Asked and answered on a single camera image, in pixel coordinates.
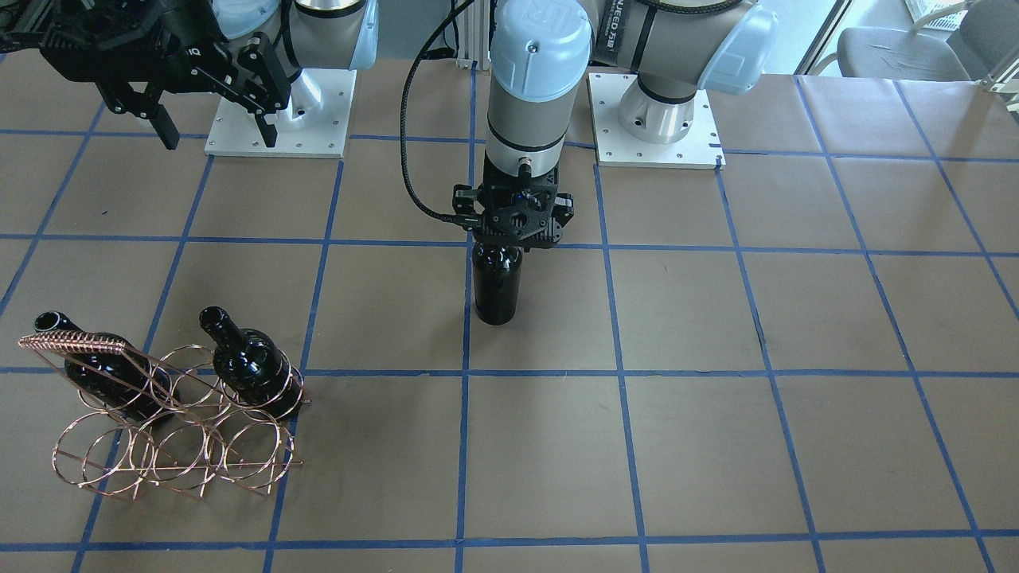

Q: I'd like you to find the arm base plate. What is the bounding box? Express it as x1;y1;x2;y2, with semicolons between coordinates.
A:
588;72;727;170
205;68;357;159

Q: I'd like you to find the dark wine bottle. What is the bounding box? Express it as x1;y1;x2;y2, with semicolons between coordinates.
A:
470;244;524;325

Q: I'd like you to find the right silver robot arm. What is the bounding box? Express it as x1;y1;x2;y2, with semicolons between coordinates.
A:
2;1;379;156

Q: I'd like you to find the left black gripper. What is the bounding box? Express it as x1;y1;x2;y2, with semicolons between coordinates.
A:
452;159;574;249

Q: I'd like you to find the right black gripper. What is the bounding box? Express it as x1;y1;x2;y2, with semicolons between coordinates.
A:
2;1;290;151

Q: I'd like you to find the dark bottle in basket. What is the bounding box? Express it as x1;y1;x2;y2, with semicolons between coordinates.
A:
199;306;301;421
33;310;169;423

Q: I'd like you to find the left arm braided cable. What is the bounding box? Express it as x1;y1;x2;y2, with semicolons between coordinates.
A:
400;0;478;228

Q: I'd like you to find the grey office chair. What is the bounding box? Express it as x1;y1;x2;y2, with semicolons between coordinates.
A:
805;1;1018;93

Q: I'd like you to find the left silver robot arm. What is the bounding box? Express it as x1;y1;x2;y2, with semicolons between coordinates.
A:
452;1;779;254

